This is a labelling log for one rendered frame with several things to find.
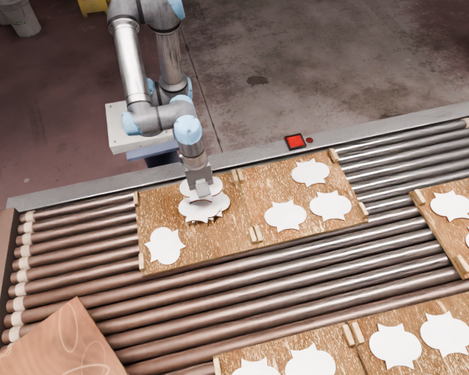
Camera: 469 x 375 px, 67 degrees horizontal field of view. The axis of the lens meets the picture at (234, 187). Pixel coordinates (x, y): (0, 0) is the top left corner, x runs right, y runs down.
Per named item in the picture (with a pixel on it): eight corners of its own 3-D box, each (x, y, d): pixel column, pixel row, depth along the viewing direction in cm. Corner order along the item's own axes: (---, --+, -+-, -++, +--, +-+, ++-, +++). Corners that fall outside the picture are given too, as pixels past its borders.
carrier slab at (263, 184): (235, 172, 145) (235, 170, 143) (330, 152, 148) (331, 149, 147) (258, 248, 125) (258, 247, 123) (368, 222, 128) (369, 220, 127)
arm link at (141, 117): (94, -21, 107) (122, 130, 100) (130, -25, 109) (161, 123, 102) (103, 4, 119) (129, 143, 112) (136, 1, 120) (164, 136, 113)
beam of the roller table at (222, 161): (15, 205, 149) (7, 197, 144) (467, 109, 167) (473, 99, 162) (12, 222, 144) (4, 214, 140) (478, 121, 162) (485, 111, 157)
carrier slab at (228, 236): (135, 195, 141) (134, 193, 140) (235, 172, 145) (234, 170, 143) (142, 277, 121) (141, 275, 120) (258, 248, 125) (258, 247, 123)
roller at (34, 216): (26, 217, 143) (19, 210, 139) (467, 122, 160) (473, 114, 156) (24, 228, 140) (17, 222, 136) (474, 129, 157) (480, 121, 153)
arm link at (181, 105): (155, 96, 108) (160, 120, 102) (191, 90, 110) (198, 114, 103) (159, 115, 114) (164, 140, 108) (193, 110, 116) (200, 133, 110)
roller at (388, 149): (24, 228, 140) (17, 222, 136) (474, 129, 157) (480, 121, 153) (23, 239, 137) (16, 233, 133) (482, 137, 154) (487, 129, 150)
